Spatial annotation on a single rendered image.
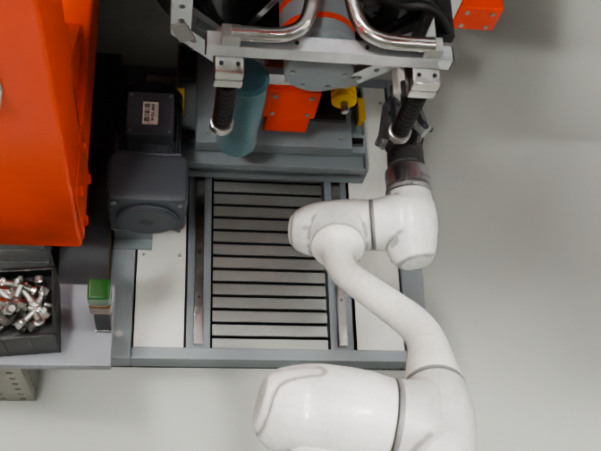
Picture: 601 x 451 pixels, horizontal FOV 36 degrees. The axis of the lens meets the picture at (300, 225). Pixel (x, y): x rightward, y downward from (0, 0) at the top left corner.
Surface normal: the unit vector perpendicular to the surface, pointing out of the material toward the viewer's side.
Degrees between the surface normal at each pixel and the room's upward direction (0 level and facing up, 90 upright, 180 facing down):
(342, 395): 10
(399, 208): 19
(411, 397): 29
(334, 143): 0
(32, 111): 90
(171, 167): 0
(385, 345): 0
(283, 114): 90
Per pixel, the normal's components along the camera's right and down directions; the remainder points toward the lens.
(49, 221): 0.03, 0.91
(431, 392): 0.34, -0.83
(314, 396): -0.03, -0.45
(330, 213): -0.14, -0.74
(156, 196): 0.14, -0.03
